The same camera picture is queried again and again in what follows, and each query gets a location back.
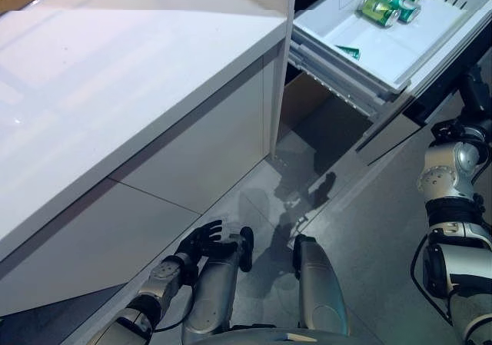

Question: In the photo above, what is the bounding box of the silver right robot leg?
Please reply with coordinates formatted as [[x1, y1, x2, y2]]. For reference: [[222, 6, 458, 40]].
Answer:
[[294, 234, 349, 333]]

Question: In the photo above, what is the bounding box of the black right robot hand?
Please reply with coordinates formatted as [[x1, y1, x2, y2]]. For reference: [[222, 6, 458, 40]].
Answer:
[[459, 66, 492, 114]]

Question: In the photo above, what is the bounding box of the silver robot leg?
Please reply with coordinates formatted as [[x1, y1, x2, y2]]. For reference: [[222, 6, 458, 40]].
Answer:
[[294, 234, 349, 333], [182, 225, 254, 345]]

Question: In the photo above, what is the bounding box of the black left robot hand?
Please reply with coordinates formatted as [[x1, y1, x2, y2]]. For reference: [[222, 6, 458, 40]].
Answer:
[[175, 219, 239, 269]]

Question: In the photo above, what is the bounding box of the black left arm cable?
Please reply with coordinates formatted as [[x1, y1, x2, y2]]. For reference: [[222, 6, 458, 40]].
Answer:
[[153, 317, 185, 333]]

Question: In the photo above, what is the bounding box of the tall green drink can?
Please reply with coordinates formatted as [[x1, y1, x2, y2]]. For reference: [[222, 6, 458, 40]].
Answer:
[[334, 45, 362, 60]]

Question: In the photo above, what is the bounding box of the short green drink can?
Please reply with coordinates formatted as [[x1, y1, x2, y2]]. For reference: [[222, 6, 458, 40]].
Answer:
[[356, 0, 401, 28], [374, 0, 422, 24]]

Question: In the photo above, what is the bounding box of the grey robot torso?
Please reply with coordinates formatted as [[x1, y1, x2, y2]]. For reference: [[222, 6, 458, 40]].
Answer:
[[214, 325, 354, 345]]

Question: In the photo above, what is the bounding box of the white fridge drawer dark front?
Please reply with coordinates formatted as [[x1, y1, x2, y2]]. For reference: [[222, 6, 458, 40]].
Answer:
[[288, 0, 492, 127]]

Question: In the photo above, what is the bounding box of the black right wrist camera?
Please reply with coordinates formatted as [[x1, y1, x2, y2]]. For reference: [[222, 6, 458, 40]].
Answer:
[[430, 124, 457, 146]]

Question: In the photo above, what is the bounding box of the silver left robot leg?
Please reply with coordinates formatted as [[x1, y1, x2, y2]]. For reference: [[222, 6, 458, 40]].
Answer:
[[182, 225, 254, 345]]

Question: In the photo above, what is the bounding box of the steel fridge drawer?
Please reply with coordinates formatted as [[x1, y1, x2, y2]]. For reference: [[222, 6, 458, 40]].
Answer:
[[355, 95, 462, 168]]

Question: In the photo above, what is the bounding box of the stainless steel fridge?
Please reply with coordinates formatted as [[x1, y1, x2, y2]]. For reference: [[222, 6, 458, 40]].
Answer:
[[276, 0, 492, 169]]

